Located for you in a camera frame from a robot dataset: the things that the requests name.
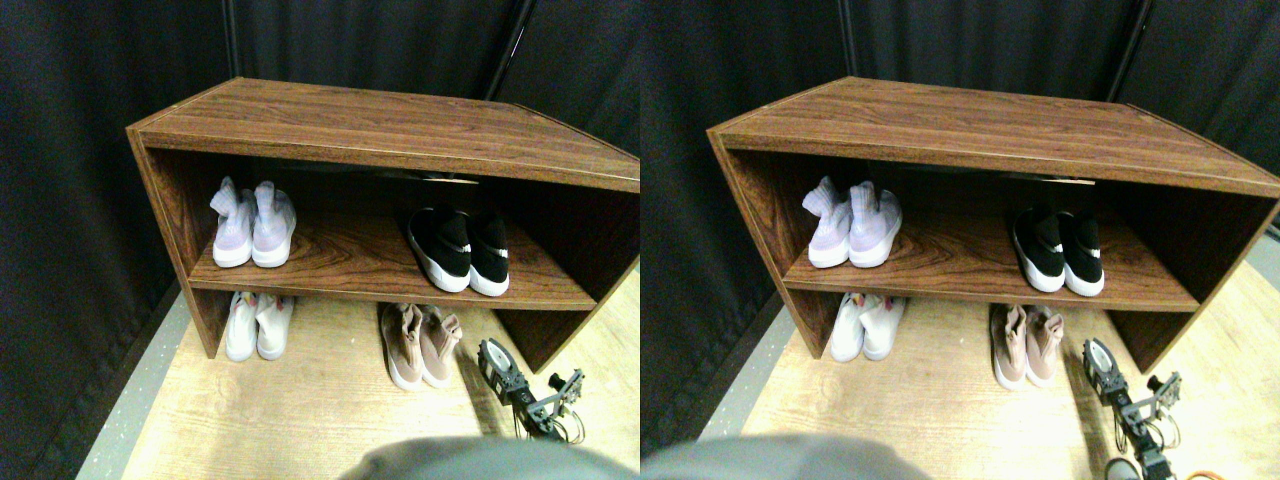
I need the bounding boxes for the white shoe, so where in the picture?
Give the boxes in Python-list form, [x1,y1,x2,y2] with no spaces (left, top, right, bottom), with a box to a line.
[255,294,296,361]
[224,292,261,363]
[829,293,867,363]
[860,294,906,361]

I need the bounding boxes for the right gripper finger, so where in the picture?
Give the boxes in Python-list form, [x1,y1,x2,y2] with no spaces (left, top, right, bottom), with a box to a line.
[1082,336,1124,390]
[477,337,520,390]

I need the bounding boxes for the black curtain stand pole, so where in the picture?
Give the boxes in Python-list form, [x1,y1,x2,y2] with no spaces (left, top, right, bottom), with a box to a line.
[222,0,241,81]
[1108,0,1153,103]
[487,0,536,101]
[838,0,856,79]

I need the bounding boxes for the brown shoe rack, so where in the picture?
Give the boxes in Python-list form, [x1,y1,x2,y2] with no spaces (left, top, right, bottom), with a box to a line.
[706,76,1280,374]
[126,77,640,374]

